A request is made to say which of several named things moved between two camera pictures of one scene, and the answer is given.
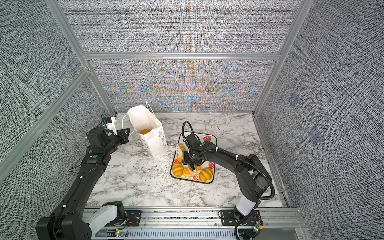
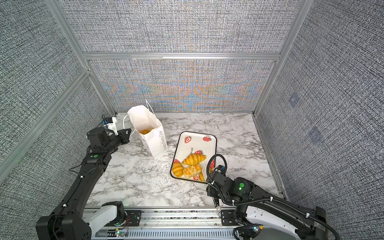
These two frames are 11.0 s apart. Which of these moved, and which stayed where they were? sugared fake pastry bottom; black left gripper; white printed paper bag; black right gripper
Moved: black right gripper
Stayed: sugared fake pastry bottom; black left gripper; white printed paper bag
